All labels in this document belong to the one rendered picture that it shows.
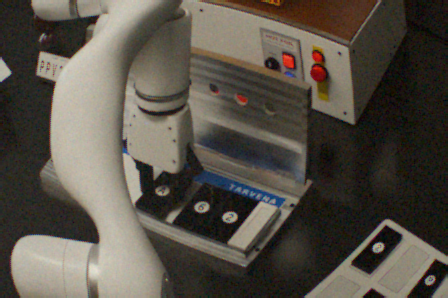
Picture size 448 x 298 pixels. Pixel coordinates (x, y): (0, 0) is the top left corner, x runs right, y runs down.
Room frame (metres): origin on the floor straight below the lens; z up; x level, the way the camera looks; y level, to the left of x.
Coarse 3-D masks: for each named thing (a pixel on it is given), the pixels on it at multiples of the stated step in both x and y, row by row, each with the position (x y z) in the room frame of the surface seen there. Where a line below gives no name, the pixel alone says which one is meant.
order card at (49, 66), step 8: (40, 56) 1.78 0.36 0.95; (48, 56) 1.76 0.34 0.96; (56, 56) 1.75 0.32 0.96; (40, 64) 1.77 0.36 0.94; (48, 64) 1.75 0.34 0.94; (56, 64) 1.74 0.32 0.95; (64, 64) 1.73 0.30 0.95; (40, 72) 1.76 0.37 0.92; (48, 72) 1.74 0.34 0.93; (56, 72) 1.73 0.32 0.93; (56, 80) 1.72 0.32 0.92
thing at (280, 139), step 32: (192, 64) 1.49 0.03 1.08; (224, 64) 1.45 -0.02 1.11; (256, 64) 1.43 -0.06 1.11; (128, 96) 1.54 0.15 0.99; (192, 96) 1.48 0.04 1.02; (224, 96) 1.45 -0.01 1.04; (256, 96) 1.42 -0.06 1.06; (288, 96) 1.39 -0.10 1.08; (224, 128) 1.43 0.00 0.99; (256, 128) 1.41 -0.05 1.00; (288, 128) 1.38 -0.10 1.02; (256, 160) 1.39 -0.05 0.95; (288, 160) 1.36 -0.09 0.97
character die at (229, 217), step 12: (228, 204) 1.33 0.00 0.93; (240, 204) 1.32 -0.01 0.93; (252, 204) 1.32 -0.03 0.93; (216, 216) 1.30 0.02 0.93; (228, 216) 1.30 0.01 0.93; (240, 216) 1.30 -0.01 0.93; (204, 228) 1.28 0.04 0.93; (216, 228) 1.28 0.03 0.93; (228, 228) 1.28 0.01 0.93; (228, 240) 1.25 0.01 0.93
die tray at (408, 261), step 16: (384, 224) 1.24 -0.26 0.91; (368, 240) 1.21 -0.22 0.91; (416, 240) 1.18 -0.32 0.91; (352, 256) 1.18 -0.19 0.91; (400, 256) 1.15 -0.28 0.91; (416, 256) 1.14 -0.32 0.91; (432, 256) 1.12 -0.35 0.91; (336, 272) 1.15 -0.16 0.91; (352, 272) 1.14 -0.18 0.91; (384, 272) 1.12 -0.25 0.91; (400, 272) 1.11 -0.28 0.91; (416, 272) 1.10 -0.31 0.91; (320, 288) 1.12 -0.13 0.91; (336, 288) 1.11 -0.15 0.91; (352, 288) 1.10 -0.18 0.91; (368, 288) 1.09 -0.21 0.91; (384, 288) 1.08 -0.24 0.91; (400, 288) 1.07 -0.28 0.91
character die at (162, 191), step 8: (160, 176) 1.40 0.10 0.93; (168, 176) 1.40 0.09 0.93; (152, 184) 1.38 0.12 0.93; (160, 184) 1.38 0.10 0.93; (168, 184) 1.39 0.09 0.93; (144, 192) 1.37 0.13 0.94; (152, 192) 1.37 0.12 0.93; (160, 192) 1.36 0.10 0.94; (168, 192) 1.36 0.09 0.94; (136, 200) 1.35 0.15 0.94; (144, 200) 1.35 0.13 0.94; (152, 200) 1.35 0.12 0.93; (160, 200) 1.35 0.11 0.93; (168, 200) 1.35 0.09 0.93; (144, 208) 1.33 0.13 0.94; (152, 208) 1.33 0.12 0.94; (160, 208) 1.33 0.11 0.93; (168, 208) 1.33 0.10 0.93; (160, 216) 1.31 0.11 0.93
